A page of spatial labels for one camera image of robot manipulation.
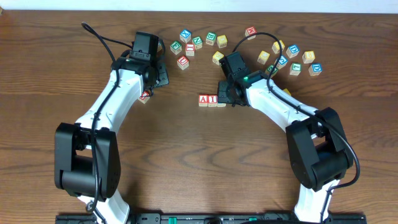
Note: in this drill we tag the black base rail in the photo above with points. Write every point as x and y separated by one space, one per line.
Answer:
156 218

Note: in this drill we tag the blue D wooden block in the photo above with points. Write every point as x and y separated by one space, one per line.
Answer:
292 51

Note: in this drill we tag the red A wooden block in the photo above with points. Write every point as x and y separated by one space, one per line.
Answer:
203 100

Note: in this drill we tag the yellow block lower right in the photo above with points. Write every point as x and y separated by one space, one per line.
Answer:
287 92

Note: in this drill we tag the green F wooden block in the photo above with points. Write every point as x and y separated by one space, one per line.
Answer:
176 47

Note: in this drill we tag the blue 2 wooden block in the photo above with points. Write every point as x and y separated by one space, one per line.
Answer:
221 105

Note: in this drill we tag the red U block centre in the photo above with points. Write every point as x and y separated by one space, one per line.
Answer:
183 62

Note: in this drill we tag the yellow block row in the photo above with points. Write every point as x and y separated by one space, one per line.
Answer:
217 56
263 57

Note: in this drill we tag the green N wooden block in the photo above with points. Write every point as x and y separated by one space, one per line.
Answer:
198 43

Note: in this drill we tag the red block beside F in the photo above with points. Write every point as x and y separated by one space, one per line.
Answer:
190 49

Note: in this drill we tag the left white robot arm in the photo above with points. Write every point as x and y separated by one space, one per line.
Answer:
87 162

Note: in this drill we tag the yellow block upper right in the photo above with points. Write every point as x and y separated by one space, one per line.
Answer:
278 46

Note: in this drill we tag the yellow 8 wooden block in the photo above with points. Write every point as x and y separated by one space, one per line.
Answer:
308 57

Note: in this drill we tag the red Y wooden block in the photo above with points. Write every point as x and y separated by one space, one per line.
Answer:
144 98

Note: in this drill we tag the red I wooden block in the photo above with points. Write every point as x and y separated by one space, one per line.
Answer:
212 100

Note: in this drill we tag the green Z wooden block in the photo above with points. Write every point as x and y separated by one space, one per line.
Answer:
271 71

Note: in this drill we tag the green 7 wooden block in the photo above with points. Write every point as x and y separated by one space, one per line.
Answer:
295 69

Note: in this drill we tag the yellow block beside B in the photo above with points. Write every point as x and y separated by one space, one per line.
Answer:
222 41

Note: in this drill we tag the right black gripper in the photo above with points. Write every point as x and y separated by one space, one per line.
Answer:
224 91

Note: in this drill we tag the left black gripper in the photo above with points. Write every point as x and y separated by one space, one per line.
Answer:
162 76

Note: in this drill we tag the yellow block centre row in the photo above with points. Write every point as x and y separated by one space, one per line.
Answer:
217 56

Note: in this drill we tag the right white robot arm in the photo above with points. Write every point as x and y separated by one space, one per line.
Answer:
319 152

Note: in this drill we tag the red H wooden block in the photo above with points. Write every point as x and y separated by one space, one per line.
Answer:
250 32

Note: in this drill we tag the green B wooden block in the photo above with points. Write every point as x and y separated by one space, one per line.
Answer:
210 38

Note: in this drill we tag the blue 5 wooden block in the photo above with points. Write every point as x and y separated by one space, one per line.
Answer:
281 62

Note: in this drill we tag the yellow block right row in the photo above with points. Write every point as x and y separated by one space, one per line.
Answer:
263 57

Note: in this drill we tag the blue X wooden block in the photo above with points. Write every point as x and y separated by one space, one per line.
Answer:
185 36

